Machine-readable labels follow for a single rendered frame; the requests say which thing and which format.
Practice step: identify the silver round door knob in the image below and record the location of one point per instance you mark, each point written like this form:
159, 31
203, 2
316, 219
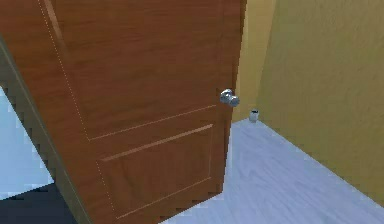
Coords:
229, 98

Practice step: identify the brown wooden room door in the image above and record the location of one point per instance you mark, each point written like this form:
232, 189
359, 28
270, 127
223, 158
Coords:
140, 83

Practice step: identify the small white cup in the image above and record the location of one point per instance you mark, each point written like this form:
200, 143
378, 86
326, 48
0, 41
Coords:
253, 115

